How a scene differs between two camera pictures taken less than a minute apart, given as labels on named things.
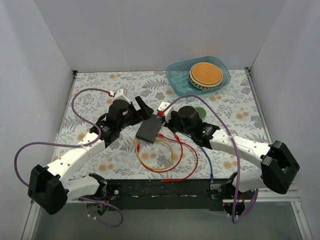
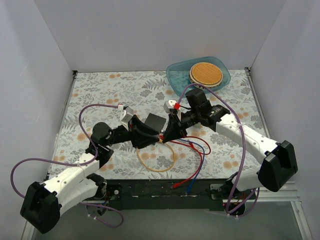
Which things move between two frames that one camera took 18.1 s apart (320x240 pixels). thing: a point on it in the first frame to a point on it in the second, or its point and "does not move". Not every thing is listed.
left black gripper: x=136 y=111 to x=133 y=131
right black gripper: x=171 y=121 to x=178 y=126
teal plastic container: x=178 y=75 does not move
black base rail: x=167 y=194 does not move
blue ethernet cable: x=211 y=177 to x=192 y=182
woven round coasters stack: x=205 y=75 does not move
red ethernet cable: x=163 y=136 to x=175 y=185
